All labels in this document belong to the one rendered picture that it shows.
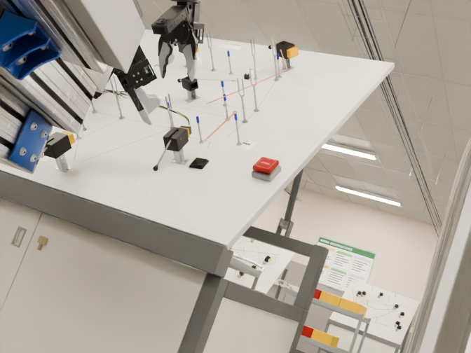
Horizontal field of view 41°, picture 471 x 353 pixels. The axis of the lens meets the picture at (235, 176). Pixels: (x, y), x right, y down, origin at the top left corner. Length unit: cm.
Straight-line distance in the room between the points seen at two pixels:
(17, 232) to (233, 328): 66
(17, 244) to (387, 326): 906
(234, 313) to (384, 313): 921
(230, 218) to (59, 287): 49
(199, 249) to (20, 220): 60
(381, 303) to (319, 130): 915
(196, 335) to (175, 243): 21
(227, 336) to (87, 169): 61
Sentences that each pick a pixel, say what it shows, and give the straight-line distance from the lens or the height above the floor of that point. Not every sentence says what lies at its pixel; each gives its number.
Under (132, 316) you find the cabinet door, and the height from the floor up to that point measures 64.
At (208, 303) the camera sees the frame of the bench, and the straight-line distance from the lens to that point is 142.
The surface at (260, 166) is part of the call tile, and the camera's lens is 157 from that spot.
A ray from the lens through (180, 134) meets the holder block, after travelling 165.
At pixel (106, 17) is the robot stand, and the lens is 75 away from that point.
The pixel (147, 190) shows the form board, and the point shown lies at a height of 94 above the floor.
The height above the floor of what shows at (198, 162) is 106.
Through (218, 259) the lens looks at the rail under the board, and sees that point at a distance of 138.
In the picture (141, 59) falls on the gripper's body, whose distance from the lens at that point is 150.
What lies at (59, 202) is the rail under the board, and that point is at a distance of 169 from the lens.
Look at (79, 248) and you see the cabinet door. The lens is 166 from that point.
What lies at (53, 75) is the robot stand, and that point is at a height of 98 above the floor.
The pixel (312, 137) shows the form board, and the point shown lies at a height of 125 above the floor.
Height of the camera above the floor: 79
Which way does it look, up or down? 10 degrees up
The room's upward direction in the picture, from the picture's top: 20 degrees clockwise
